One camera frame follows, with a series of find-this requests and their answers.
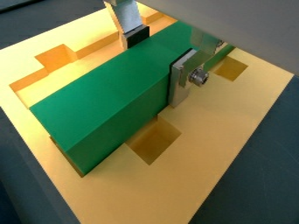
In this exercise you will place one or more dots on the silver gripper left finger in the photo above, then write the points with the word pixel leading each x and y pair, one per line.
pixel 126 16

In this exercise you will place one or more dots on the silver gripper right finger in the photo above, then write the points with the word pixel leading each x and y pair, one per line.
pixel 186 70

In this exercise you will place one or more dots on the green rectangular block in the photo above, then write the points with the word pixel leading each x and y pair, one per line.
pixel 98 111

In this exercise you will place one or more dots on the yellow slotted board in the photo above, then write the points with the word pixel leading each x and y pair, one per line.
pixel 128 191

